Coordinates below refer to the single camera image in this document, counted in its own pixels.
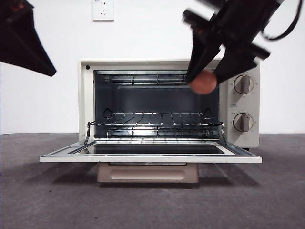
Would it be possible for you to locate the brown egg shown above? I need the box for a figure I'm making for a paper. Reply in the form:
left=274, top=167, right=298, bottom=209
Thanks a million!
left=190, top=70, right=218, bottom=95

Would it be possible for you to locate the glass oven door with handle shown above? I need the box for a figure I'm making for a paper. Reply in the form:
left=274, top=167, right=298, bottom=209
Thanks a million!
left=39, top=121, right=263, bottom=184

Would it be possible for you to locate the large cream oven knob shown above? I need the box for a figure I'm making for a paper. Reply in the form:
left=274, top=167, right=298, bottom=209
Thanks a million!
left=233, top=74, right=254, bottom=94

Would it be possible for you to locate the cream Toshiba toaster oven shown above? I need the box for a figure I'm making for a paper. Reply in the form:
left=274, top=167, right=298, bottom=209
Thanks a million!
left=78, top=58, right=261, bottom=151

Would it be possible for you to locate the small cream oven knob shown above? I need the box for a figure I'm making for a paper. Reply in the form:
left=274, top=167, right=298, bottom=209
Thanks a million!
left=233, top=113, right=254, bottom=133

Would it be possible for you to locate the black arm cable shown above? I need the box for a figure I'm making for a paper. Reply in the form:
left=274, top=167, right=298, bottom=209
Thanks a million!
left=261, top=0, right=302, bottom=41

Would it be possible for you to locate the metal wire oven rack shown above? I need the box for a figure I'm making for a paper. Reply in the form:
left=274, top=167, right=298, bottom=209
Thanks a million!
left=87, top=112, right=224, bottom=126

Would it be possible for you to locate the white wall socket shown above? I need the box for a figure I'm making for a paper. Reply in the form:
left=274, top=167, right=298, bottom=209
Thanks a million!
left=92, top=0, right=114, bottom=22

